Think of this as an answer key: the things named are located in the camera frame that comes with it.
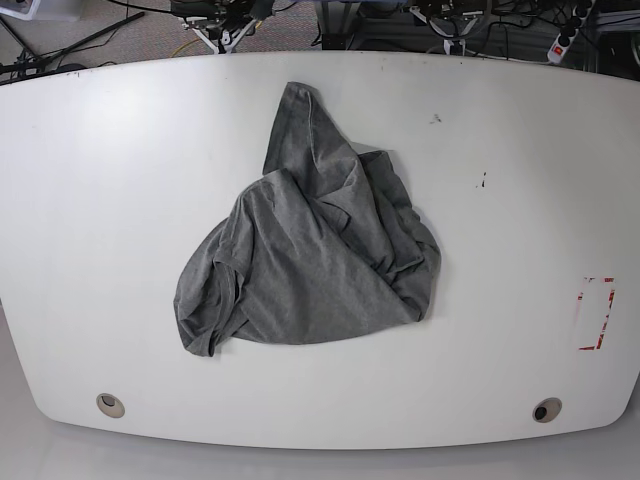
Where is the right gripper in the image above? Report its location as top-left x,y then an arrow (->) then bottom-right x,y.
181,16 -> 256,54

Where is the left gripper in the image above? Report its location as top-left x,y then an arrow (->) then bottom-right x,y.
409,5 -> 484,55

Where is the grey T-shirt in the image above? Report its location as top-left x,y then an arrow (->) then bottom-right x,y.
173,82 -> 441,357

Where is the white power strip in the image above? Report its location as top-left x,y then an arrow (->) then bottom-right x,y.
547,0 -> 595,65

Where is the black tripod stand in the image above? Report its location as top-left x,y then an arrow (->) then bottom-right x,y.
0,10 -> 146,84

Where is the red tape rectangle marking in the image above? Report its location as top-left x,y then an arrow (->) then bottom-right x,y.
573,277 -> 616,351

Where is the yellow cable on floor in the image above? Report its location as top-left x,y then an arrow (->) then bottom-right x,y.
172,19 -> 264,58

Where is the aluminium frame post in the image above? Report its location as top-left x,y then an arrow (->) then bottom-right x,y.
315,1 -> 362,51

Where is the left table cable grommet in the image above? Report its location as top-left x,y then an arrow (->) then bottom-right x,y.
96,393 -> 125,419

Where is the table cable grommet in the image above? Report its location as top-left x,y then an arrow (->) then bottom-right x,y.
532,397 -> 562,423
96,393 -> 125,419

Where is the right table cable grommet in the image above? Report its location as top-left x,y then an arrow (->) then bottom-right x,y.
532,397 -> 562,423

